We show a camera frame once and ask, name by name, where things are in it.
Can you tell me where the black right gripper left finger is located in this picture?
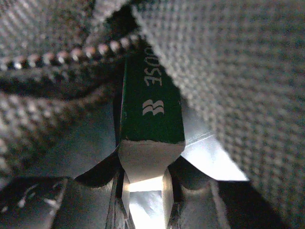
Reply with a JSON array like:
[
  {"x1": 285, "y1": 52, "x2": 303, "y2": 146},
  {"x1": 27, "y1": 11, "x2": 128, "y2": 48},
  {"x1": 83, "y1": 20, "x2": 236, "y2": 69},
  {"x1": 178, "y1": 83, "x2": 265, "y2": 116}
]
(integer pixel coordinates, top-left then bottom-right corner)
[{"x1": 0, "y1": 145, "x2": 124, "y2": 229}]

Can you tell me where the black student backpack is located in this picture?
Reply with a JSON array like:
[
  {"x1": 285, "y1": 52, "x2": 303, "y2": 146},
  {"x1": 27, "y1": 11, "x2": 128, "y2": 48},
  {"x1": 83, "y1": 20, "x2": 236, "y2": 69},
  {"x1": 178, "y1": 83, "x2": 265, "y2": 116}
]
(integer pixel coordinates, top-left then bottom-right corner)
[{"x1": 0, "y1": 0, "x2": 305, "y2": 228}]

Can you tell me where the green coin book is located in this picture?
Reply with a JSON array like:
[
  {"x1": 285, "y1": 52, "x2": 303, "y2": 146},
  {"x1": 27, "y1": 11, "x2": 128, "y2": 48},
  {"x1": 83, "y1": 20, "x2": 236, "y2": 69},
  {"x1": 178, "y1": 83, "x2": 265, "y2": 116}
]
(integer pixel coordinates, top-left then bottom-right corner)
[{"x1": 119, "y1": 47, "x2": 185, "y2": 183}]

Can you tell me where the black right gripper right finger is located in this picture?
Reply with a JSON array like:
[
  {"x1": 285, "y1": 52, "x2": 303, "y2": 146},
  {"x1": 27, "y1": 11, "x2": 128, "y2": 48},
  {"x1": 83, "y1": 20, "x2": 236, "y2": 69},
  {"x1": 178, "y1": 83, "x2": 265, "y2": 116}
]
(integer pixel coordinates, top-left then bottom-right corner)
[{"x1": 166, "y1": 155, "x2": 286, "y2": 229}]

